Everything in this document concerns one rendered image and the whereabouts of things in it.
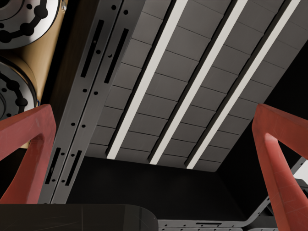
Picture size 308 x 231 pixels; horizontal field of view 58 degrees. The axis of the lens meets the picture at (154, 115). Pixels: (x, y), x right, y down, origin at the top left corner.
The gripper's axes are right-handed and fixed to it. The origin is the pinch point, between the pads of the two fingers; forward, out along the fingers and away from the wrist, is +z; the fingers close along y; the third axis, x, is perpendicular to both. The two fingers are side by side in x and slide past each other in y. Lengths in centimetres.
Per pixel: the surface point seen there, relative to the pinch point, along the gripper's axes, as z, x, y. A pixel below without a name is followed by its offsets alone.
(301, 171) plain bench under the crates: 47, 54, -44
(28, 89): 13.9, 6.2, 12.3
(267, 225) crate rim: 16.6, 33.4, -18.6
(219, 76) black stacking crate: 23.6, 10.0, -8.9
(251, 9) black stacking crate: 24.5, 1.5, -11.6
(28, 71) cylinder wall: 15.7, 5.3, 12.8
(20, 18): 14.1, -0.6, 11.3
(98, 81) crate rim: 9.2, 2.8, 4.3
